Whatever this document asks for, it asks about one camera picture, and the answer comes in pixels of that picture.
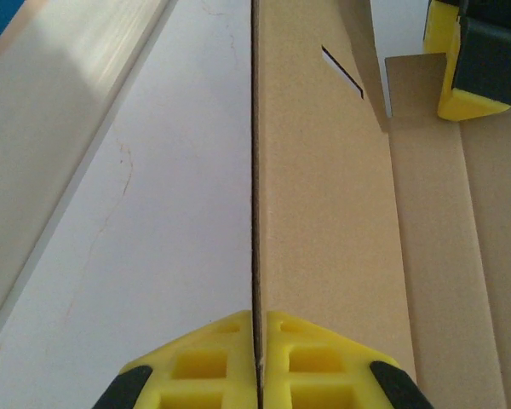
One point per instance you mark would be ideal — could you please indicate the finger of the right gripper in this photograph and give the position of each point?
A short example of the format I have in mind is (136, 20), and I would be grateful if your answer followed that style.
(489, 64)
(440, 25)

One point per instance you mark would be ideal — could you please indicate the brown cardboard box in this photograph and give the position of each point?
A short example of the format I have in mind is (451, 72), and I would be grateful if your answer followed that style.
(345, 213)

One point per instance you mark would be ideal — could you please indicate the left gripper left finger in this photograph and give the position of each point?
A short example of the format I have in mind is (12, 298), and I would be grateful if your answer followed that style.
(196, 370)

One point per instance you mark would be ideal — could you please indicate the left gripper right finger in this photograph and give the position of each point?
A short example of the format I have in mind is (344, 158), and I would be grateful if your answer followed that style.
(323, 370)

